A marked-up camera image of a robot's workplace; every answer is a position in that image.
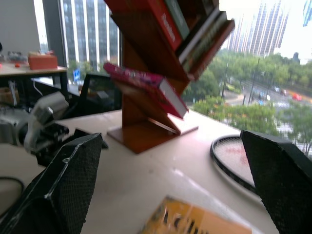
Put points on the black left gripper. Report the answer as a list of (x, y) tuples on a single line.
[(50, 137)]

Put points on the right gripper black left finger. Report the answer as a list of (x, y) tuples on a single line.
[(70, 175)]

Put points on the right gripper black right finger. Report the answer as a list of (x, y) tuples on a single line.
[(285, 178)]

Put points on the wooden tree bookshelf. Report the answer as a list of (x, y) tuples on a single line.
[(139, 139)]

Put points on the pink book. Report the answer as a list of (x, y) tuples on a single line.
[(146, 81)]

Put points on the yellow book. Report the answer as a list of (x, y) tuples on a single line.
[(192, 219)]

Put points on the red book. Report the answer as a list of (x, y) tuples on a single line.
[(167, 25)]

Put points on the green book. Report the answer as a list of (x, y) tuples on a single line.
[(179, 19)]

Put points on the white-edged dark book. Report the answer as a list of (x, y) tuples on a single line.
[(198, 39)]

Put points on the dark green-patterned book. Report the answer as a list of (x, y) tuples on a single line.
[(207, 44)]

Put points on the black office chair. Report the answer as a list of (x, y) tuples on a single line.
[(100, 95)]

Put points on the black tennis racket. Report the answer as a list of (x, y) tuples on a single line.
[(220, 165)]

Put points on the wooden desk with black legs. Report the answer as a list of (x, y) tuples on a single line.
[(29, 71)]

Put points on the wicker basket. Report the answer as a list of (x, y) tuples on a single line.
[(7, 96)]

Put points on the orange box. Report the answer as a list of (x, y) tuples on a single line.
[(42, 62)]

